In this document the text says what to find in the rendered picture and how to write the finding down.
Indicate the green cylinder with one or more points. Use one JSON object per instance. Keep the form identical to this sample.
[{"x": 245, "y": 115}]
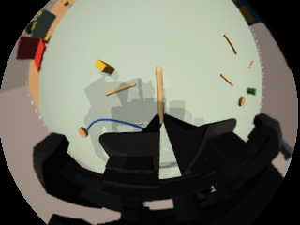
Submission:
[{"x": 251, "y": 91}]

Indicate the small yellow block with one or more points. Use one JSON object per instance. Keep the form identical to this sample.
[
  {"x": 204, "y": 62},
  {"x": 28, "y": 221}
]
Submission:
[{"x": 104, "y": 67}]

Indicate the blue string with wooden stick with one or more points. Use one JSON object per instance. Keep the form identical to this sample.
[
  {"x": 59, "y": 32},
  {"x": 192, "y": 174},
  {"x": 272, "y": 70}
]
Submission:
[{"x": 159, "y": 98}]

